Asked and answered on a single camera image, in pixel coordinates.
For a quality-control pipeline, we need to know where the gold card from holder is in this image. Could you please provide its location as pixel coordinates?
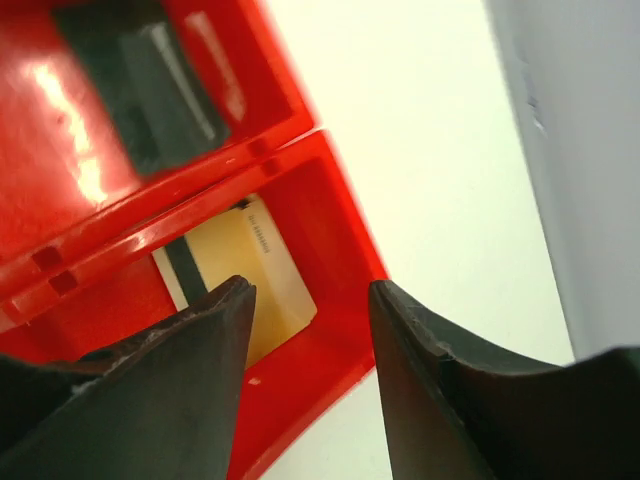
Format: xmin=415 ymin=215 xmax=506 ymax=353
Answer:
xmin=153 ymin=194 xmax=317 ymax=367

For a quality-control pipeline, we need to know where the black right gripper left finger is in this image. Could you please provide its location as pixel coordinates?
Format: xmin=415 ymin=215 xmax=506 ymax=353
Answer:
xmin=1 ymin=275 xmax=256 ymax=479

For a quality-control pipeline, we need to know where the black card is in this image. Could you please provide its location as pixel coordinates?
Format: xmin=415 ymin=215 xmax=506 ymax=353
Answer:
xmin=53 ymin=1 xmax=230 ymax=176

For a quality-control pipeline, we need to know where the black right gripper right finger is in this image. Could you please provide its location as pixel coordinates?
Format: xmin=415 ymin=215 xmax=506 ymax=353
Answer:
xmin=369 ymin=280 xmax=639 ymax=479

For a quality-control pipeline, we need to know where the red plastic bin middle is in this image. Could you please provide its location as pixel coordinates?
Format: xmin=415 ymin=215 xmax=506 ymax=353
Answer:
xmin=1 ymin=1 xmax=313 ymax=277

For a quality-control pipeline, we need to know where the red plastic bin right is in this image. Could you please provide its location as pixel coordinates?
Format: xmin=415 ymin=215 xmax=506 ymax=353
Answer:
xmin=1 ymin=131 xmax=386 ymax=479

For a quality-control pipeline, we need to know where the red plastic bin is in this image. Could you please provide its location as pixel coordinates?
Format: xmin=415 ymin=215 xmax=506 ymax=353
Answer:
xmin=1 ymin=1 xmax=313 ymax=277
xmin=1 ymin=131 xmax=386 ymax=479

